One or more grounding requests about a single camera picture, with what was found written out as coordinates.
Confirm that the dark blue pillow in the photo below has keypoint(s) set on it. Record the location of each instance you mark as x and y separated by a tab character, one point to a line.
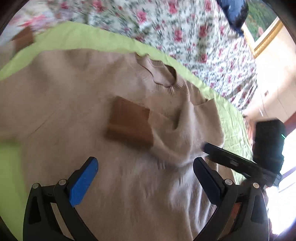
236	12

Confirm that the rose floral quilt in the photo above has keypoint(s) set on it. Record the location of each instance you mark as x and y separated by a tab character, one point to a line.
196	33

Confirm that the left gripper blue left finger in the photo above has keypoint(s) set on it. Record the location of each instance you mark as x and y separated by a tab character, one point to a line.
81	179

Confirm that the gold framed landscape painting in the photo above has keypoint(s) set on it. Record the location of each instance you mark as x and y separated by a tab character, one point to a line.
261	26

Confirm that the lime green bed sheet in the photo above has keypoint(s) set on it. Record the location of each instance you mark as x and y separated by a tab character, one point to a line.
70	35

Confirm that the beige knit sweater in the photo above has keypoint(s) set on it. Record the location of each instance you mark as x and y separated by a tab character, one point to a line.
143	122

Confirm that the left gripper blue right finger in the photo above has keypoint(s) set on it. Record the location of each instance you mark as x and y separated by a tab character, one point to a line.
210	180

